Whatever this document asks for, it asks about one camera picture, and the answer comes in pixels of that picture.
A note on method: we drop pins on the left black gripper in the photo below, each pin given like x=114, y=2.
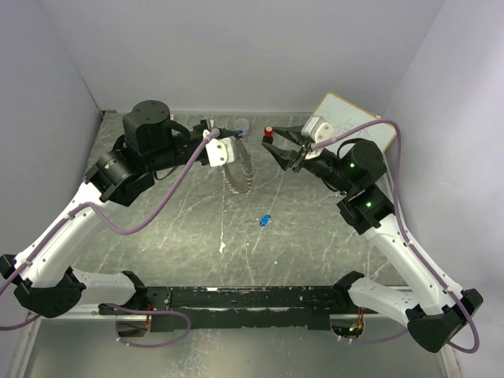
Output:
x=203, y=124

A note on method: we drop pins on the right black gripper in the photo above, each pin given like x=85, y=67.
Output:
x=284, y=157

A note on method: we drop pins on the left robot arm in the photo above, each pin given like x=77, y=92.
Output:
x=46, y=282

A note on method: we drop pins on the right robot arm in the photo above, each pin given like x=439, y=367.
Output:
x=437, y=308

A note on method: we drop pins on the clear cup of paperclips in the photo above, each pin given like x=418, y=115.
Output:
x=241, y=125

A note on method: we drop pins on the yellow framed whiteboard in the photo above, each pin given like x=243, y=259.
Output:
x=344, y=116

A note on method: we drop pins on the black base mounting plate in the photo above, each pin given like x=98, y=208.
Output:
x=311, y=307

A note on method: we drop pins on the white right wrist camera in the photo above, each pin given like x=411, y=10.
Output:
x=317, y=130

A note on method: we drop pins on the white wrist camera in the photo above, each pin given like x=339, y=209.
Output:
x=317, y=130
x=222, y=152

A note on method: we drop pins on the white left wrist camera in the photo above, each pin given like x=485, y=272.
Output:
x=222, y=152

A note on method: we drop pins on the aluminium rail frame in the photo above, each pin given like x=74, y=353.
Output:
x=433, y=311

